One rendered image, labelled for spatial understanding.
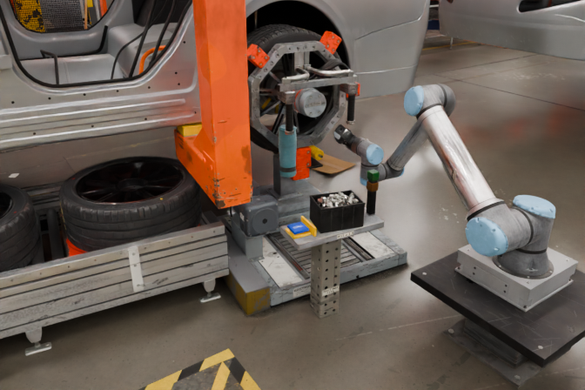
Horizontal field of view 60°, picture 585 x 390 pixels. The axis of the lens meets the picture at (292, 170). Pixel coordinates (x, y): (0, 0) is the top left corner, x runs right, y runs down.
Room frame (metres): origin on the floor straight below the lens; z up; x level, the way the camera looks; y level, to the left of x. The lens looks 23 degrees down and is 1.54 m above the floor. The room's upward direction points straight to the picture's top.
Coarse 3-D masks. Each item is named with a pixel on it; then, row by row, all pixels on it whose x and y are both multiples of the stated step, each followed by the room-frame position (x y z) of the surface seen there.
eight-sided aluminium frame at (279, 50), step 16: (272, 48) 2.50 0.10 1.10; (288, 48) 2.53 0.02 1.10; (304, 48) 2.53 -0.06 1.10; (320, 48) 2.56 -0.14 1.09; (272, 64) 2.45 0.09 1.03; (256, 80) 2.40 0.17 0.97; (256, 96) 2.41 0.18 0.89; (336, 96) 2.66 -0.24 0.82; (256, 112) 2.41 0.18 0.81; (336, 112) 2.62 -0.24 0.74; (256, 128) 2.40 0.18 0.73; (320, 128) 2.62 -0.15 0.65; (304, 144) 2.53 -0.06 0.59
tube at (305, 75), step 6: (294, 54) 2.50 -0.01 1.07; (294, 60) 2.50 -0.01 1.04; (294, 66) 2.49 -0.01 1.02; (294, 72) 2.49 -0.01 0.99; (300, 72) 2.43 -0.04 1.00; (306, 72) 2.37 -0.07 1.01; (282, 78) 2.28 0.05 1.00; (288, 78) 2.28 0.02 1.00; (294, 78) 2.29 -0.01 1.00; (300, 78) 2.30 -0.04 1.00; (306, 78) 2.33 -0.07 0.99
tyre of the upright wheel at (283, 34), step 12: (276, 24) 2.75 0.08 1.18; (252, 36) 2.65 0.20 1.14; (264, 36) 2.59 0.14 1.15; (276, 36) 2.55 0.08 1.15; (288, 36) 2.58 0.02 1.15; (300, 36) 2.61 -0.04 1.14; (312, 36) 2.64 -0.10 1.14; (264, 48) 2.52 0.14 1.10; (252, 132) 2.48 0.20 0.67; (312, 132) 2.65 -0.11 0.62; (264, 144) 2.51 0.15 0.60
